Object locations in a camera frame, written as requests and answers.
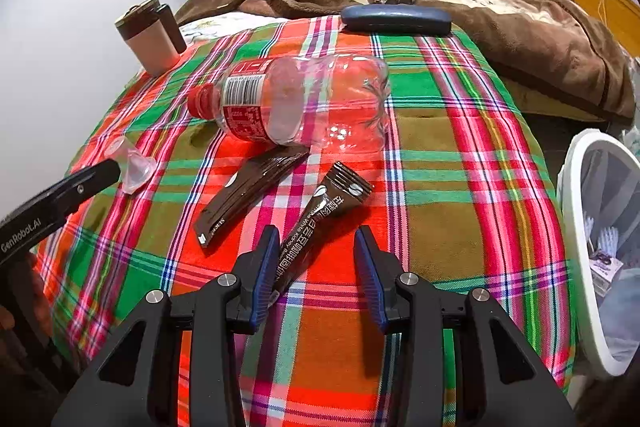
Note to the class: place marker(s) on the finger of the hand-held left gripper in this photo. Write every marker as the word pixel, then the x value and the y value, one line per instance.
pixel 85 187

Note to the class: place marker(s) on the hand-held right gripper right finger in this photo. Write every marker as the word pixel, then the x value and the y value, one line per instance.
pixel 370 282

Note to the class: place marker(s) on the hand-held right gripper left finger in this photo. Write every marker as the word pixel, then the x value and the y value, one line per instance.
pixel 262 277

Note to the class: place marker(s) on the small clear plastic cup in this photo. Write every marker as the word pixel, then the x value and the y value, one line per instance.
pixel 135 167

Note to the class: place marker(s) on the brown coffee sachet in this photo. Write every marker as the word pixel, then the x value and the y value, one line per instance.
pixel 240 197
pixel 320 217

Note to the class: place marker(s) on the white mesh trash bin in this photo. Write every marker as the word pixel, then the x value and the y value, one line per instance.
pixel 572 257

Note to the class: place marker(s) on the white foam fruit net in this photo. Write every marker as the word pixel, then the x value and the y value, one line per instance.
pixel 607 234

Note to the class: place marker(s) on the person's left hand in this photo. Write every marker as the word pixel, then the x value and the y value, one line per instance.
pixel 40 297

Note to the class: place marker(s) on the plaid cloth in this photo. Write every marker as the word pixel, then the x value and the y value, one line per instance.
pixel 450 207

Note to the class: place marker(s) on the beige mug with brown lid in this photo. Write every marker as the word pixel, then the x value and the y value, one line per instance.
pixel 145 47

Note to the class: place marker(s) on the clear bottle with red cap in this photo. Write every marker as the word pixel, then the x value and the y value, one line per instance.
pixel 300 102

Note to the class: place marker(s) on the white bed sheet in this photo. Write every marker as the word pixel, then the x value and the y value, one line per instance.
pixel 220 24

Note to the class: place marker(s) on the dark blue glasses case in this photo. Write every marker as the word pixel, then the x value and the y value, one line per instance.
pixel 395 18

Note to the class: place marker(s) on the brown patterned blanket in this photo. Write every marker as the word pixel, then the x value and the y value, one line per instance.
pixel 525 32

